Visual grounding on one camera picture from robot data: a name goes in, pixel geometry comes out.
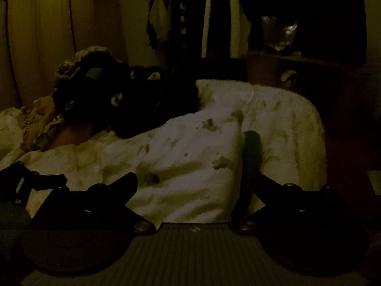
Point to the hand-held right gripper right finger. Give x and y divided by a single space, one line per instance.
265 184

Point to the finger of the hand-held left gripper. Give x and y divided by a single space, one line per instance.
49 181

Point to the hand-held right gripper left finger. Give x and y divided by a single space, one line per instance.
129 182

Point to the white leaf-print garment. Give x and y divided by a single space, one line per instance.
178 155

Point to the pile of dark clothes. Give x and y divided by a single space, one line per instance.
143 107

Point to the hanging dark clothes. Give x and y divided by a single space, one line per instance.
220 20

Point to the pinkish brown cloth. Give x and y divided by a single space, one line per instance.
74 135

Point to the white fluffy blanket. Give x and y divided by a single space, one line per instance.
282 119

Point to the orange cloth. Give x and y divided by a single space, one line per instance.
44 105

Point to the shiny crumpled plastic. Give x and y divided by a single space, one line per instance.
279 32

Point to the dark cabinet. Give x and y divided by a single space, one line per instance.
327 35

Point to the hanging white garment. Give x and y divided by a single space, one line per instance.
159 20

